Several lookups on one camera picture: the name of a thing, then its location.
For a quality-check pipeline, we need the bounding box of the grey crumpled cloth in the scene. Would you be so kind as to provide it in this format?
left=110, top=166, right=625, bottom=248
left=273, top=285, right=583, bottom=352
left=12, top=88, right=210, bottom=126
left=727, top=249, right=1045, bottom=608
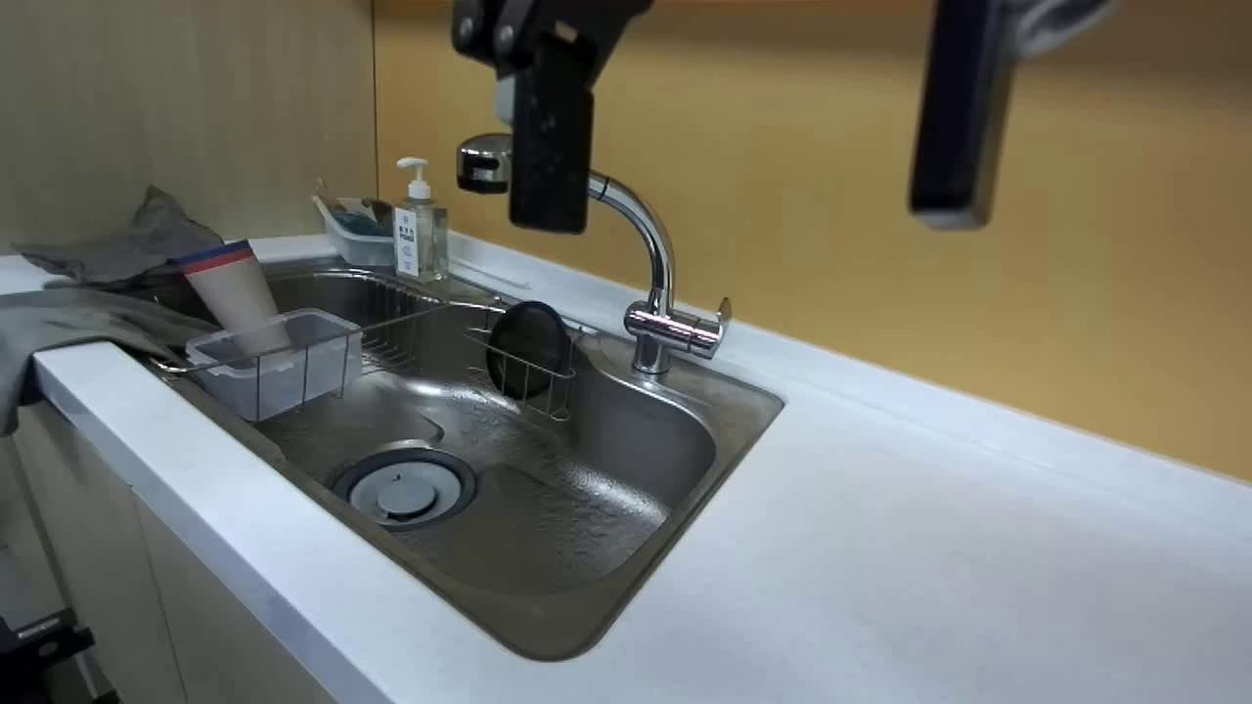
left=17, top=186, right=227, bottom=289

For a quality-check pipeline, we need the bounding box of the beige cabinet front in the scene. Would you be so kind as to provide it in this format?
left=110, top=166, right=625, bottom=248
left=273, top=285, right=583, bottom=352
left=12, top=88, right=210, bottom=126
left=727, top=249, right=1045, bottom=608
left=0, top=389, right=346, bottom=704

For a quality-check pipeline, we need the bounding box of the white tube with red band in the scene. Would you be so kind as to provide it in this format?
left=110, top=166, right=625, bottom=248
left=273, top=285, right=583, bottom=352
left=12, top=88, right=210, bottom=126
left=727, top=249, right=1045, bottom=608
left=178, top=239, right=282, bottom=332

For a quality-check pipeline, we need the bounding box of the black floor object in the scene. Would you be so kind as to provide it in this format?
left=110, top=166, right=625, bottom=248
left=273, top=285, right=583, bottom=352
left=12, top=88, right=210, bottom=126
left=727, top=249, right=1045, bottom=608
left=0, top=609, right=122, bottom=704

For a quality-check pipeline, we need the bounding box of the white pump soap bottle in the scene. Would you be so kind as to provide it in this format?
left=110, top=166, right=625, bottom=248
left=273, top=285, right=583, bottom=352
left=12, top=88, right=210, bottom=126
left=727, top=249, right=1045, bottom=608
left=390, top=152, right=449, bottom=285

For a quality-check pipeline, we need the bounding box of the chrome faucet lever handle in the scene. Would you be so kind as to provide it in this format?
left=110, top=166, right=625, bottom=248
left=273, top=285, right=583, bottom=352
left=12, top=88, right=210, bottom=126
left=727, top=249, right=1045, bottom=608
left=677, top=292, right=736, bottom=364

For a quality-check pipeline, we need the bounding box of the white plastic soap dish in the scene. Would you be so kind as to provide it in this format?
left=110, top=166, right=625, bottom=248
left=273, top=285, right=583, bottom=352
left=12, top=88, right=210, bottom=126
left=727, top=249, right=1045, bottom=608
left=308, top=193, right=402, bottom=273

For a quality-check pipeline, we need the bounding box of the clear plastic container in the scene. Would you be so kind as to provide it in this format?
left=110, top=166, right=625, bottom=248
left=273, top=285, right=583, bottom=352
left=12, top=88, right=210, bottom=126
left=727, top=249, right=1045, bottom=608
left=184, top=307, right=369, bottom=423

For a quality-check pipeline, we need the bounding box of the round grey sink drain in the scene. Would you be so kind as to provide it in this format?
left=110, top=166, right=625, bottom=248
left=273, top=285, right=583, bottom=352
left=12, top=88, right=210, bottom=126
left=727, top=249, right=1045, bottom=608
left=328, top=448, right=483, bottom=532

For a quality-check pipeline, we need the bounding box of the chrome gooseneck faucet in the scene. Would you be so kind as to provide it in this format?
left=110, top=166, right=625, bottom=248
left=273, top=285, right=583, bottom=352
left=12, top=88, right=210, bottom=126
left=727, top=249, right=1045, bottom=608
left=456, top=131, right=727, bottom=392

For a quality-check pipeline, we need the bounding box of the grey flat cloth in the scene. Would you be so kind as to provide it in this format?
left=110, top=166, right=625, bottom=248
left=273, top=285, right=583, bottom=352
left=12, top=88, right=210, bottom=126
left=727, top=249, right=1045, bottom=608
left=0, top=285, right=220, bottom=441

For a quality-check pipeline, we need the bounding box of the black round scrubber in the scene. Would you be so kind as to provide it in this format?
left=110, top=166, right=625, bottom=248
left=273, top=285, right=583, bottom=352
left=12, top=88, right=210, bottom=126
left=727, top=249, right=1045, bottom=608
left=483, top=298, right=578, bottom=402

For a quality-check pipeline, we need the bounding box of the stainless steel sink basin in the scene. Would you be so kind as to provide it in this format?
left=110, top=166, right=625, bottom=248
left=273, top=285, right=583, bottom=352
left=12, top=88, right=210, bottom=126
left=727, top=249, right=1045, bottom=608
left=150, top=259, right=789, bottom=665

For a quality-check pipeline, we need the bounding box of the metal wire sink rack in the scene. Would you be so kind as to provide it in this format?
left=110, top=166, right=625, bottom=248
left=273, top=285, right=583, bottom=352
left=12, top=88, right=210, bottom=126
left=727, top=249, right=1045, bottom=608
left=324, top=261, right=600, bottom=427

